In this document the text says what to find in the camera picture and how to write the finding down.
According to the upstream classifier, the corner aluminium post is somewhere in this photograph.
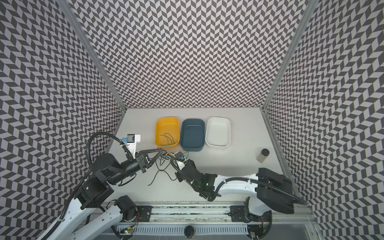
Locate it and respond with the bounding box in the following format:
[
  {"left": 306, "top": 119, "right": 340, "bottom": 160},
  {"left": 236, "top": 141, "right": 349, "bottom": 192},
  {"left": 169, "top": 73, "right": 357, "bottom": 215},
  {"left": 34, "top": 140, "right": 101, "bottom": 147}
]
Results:
[
  {"left": 262, "top": 0, "right": 319, "bottom": 112},
  {"left": 56, "top": 0, "right": 127, "bottom": 111}
]

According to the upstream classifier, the left corner aluminium post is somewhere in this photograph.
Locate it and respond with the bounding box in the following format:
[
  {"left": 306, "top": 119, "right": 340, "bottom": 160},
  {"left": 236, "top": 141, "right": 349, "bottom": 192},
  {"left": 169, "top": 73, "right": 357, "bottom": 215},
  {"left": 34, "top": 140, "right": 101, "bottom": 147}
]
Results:
[{"left": 56, "top": 0, "right": 127, "bottom": 111}]

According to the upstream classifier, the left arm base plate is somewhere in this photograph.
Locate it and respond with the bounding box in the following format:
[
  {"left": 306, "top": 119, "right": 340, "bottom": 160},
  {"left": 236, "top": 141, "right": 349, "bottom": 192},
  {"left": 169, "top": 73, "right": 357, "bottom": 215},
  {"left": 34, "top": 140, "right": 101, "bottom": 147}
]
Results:
[{"left": 123, "top": 206, "right": 153, "bottom": 223}]

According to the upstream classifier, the right corner aluminium post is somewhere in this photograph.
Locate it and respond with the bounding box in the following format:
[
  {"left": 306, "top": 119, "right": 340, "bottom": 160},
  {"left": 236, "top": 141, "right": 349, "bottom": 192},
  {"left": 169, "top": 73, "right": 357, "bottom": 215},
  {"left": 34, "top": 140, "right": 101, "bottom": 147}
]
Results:
[{"left": 262, "top": 0, "right": 319, "bottom": 112}]

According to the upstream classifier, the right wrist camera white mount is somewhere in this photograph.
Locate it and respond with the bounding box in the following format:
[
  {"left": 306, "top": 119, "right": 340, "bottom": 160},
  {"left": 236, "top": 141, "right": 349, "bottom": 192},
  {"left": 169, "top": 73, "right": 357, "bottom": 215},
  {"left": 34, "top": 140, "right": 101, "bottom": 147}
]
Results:
[{"left": 175, "top": 151, "right": 186, "bottom": 170}]

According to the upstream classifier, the spice jar black lid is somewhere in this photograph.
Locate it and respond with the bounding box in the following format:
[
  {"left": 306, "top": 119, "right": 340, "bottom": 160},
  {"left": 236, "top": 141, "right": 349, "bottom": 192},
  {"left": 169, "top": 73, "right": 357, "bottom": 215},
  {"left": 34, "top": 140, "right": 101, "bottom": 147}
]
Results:
[{"left": 256, "top": 149, "right": 270, "bottom": 163}]

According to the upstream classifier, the yellow plastic bin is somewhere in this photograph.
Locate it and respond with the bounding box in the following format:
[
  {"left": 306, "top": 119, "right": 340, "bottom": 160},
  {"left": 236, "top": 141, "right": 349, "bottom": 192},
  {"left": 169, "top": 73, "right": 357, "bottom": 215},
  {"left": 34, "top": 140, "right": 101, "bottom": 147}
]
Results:
[{"left": 155, "top": 117, "right": 180, "bottom": 150}]

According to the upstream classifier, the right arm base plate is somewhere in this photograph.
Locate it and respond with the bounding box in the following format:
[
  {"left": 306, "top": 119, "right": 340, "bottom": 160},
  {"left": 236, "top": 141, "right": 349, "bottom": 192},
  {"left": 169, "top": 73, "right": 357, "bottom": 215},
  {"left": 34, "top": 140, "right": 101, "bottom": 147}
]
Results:
[{"left": 228, "top": 206, "right": 272, "bottom": 224}]

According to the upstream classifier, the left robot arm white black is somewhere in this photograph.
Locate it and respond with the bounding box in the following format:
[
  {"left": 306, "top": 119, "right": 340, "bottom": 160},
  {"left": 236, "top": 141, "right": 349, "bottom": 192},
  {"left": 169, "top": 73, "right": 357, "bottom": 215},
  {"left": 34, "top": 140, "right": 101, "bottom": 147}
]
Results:
[{"left": 39, "top": 132, "right": 165, "bottom": 240}]

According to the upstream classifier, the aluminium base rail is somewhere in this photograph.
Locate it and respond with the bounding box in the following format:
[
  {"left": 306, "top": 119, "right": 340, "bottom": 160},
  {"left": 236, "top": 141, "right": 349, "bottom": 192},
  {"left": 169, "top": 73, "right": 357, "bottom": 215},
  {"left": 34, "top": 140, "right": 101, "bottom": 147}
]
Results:
[{"left": 89, "top": 201, "right": 317, "bottom": 226}]

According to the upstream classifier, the dark teal plastic bin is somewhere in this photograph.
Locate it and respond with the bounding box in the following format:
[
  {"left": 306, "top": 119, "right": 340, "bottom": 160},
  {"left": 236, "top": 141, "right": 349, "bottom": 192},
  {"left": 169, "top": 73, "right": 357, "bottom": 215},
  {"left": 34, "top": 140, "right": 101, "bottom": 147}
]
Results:
[{"left": 180, "top": 119, "right": 206, "bottom": 152}]

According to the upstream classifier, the white plastic bin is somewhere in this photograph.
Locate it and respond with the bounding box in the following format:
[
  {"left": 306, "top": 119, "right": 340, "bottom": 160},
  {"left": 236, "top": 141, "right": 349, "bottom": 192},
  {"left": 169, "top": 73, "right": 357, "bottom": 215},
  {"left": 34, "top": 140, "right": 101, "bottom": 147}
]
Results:
[{"left": 205, "top": 117, "right": 232, "bottom": 149}]

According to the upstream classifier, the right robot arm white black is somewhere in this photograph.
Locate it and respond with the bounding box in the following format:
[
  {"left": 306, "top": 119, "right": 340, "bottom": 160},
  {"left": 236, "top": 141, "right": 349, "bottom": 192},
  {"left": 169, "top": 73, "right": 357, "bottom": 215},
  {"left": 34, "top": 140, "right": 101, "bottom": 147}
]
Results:
[{"left": 170, "top": 158, "right": 308, "bottom": 219}]

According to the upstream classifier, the cable bundle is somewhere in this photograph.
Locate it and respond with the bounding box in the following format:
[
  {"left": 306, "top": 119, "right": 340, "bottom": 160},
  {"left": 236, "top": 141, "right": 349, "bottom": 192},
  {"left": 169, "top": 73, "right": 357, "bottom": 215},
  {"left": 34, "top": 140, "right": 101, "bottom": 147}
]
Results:
[{"left": 147, "top": 146, "right": 190, "bottom": 187}]

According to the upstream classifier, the green cable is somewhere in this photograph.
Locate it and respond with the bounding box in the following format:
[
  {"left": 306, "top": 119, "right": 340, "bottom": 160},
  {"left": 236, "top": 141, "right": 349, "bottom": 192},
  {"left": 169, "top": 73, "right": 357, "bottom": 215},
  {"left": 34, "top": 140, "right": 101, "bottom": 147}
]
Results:
[{"left": 159, "top": 132, "right": 176, "bottom": 145}]

